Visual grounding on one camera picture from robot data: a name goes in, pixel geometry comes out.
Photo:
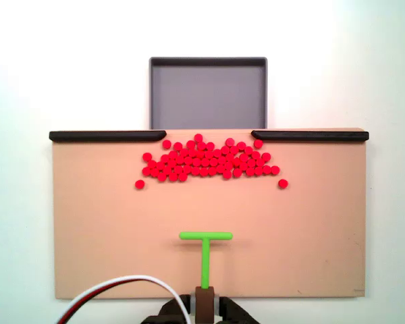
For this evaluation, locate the green T pusher brown base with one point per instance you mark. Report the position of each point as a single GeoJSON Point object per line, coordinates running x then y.
{"type": "Point", "coordinates": [205, 263]}

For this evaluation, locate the red cylinder granule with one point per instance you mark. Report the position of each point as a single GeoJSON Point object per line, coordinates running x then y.
{"type": "Point", "coordinates": [162, 176]}
{"type": "Point", "coordinates": [229, 156]}
{"type": "Point", "coordinates": [233, 149]}
{"type": "Point", "coordinates": [169, 169]}
{"type": "Point", "coordinates": [217, 153]}
{"type": "Point", "coordinates": [248, 150]}
{"type": "Point", "coordinates": [171, 162]}
{"type": "Point", "coordinates": [266, 169]}
{"type": "Point", "coordinates": [147, 156]}
{"type": "Point", "coordinates": [283, 183]}
{"type": "Point", "coordinates": [164, 158]}
{"type": "Point", "coordinates": [213, 161]}
{"type": "Point", "coordinates": [196, 162]}
{"type": "Point", "coordinates": [200, 154]}
{"type": "Point", "coordinates": [190, 144]}
{"type": "Point", "coordinates": [266, 156]}
{"type": "Point", "coordinates": [274, 169]}
{"type": "Point", "coordinates": [236, 162]}
{"type": "Point", "coordinates": [208, 155]}
{"type": "Point", "coordinates": [195, 170]}
{"type": "Point", "coordinates": [229, 141]}
{"type": "Point", "coordinates": [184, 152]}
{"type": "Point", "coordinates": [152, 164]}
{"type": "Point", "coordinates": [228, 165]}
{"type": "Point", "coordinates": [249, 171]}
{"type": "Point", "coordinates": [227, 174]}
{"type": "Point", "coordinates": [260, 162]}
{"type": "Point", "coordinates": [210, 146]}
{"type": "Point", "coordinates": [160, 165]}
{"type": "Point", "coordinates": [202, 146]}
{"type": "Point", "coordinates": [203, 171]}
{"type": "Point", "coordinates": [173, 154]}
{"type": "Point", "coordinates": [187, 168]}
{"type": "Point", "coordinates": [225, 149]}
{"type": "Point", "coordinates": [146, 171]}
{"type": "Point", "coordinates": [220, 169]}
{"type": "Point", "coordinates": [221, 160]}
{"type": "Point", "coordinates": [179, 160]}
{"type": "Point", "coordinates": [243, 157]}
{"type": "Point", "coordinates": [212, 171]}
{"type": "Point", "coordinates": [237, 172]}
{"type": "Point", "coordinates": [258, 143]}
{"type": "Point", "coordinates": [173, 176]}
{"type": "Point", "coordinates": [166, 144]}
{"type": "Point", "coordinates": [258, 170]}
{"type": "Point", "coordinates": [188, 160]}
{"type": "Point", "coordinates": [251, 163]}
{"type": "Point", "coordinates": [193, 153]}
{"type": "Point", "coordinates": [177, 146]}
{"type": "Point", "coordinates": [183, 176]}
{"type": "Point", "coordinates": [198, 137]}
{"type": "Point", "coordinates": [153, 172]}
{"type": "Point", "coordinates": [255, 155]}
{"type": "Point", "coordinates": [241, 146]}
{"type": "Point", "coordinates": [139, 184]}
{"type": "Point", "coordinates": [204, 162]}
{"type": "Point", "coordinates": [178, 168]}

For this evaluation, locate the peach work board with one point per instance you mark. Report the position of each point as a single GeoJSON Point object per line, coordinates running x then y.
{"type": "Point", "coordinates": [222, 219]}

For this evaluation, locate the black edge bar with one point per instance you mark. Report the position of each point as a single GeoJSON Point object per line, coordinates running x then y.
{"type": "Point", "coordinates": [310, 136]}
{"type": "Point", "coordinates": [104, 136]}

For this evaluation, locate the grey square tray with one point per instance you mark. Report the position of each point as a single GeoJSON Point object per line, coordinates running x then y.
{"type": "Point", "coordinates": [207, 98]}

